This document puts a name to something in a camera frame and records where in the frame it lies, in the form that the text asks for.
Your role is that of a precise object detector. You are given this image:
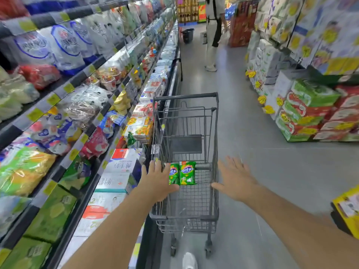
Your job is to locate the person's left hand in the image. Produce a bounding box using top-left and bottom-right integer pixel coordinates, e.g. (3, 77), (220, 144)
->
(137, 160), (180, 204)

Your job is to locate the person's right hand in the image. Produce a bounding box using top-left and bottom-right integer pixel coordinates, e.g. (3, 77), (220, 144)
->
(211, 156), (260, 204)

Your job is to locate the person's left forearm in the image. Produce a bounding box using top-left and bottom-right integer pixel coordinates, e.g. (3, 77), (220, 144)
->
(62, 189), (162, 269)

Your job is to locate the person's right forearm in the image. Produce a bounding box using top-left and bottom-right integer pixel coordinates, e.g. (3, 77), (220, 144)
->
(245, 186), (359, 269)

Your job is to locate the green snack packet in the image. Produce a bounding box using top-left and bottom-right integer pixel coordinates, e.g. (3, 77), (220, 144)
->
(169, 163), (180, 185)
(179, 161), (197, 186)

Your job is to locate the grey metal shopping cart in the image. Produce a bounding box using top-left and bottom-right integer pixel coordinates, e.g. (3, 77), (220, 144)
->
(149, 92), (220, 258)

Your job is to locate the red pink snack bag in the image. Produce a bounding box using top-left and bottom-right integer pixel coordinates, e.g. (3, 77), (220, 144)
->
(81, 128), (110, 160)

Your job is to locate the blue snack bag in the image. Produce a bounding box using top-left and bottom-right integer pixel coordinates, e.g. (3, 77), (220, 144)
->
(98, 110), (126, 138)

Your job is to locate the dark green snack bag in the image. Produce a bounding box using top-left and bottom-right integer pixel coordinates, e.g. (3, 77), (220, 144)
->
(58, 156), (92, 191)

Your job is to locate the stack of yellow cups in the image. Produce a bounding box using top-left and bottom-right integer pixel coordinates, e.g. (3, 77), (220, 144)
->
(112, 90), (132, 116)

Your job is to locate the cluster of yellow sale tags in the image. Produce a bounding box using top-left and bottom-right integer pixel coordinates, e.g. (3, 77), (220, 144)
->
(245, 69), (290, 123)

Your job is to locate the person's white shoe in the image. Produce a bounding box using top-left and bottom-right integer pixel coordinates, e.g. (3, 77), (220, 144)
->
(182, 252), (198, 269)

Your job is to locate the row of small boxed goods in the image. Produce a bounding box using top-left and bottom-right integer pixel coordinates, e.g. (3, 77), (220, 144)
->
(123, 22), (180, 144)

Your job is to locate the stack of green red tissue packs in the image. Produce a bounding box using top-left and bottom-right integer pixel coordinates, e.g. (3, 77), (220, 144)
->
(275, 79), (359, 143)

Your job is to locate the pile of clear panda bags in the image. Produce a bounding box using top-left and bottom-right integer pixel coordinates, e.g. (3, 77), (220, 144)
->
(64, 84), (113, 130)

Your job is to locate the pile of colourful cartoon bags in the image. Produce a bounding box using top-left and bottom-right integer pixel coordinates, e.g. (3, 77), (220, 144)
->
(25, 111), (82, 155)

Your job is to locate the row of dessert cups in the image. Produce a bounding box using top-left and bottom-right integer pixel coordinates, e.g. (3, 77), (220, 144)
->
(84, 67), (123, 92)

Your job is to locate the stack of white tissue packs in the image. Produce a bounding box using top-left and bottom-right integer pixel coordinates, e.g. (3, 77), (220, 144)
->
(245, 31), (293, 121)

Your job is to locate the yellow cardboard box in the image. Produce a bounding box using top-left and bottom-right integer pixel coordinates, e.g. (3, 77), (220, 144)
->
(331, 185), (359, 240)

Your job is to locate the pile of green yellow bags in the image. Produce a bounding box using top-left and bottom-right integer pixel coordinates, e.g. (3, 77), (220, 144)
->
(0, 144), (57, 197)

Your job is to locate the black waste bin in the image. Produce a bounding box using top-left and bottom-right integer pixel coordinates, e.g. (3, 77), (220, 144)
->
(182, 28), (195, 44)

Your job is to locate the red display stand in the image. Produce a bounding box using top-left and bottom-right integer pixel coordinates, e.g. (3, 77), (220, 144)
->
(228, 0), (259, 48)

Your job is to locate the red food packet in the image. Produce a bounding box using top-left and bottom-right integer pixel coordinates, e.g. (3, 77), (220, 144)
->
(16, 64), (61, 90)

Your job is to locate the row of white blue-label bags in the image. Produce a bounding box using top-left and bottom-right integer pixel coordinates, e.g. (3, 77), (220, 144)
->
(11, 10), (125, 76)

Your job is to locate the pile of pale green bags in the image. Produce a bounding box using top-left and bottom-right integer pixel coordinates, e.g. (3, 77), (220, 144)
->
(0, 67), (40, 121)

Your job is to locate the yellow shelf of bottles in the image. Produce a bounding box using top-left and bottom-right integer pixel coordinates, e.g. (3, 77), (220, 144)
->
(176, 0), (207, 24)

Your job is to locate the dark store shelving unit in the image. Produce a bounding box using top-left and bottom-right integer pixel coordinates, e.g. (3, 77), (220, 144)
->
(0, 0), (180, 269)

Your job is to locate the wall of white paper packs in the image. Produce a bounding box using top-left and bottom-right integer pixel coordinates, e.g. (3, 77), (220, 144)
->
(254, 0), (359, 76)

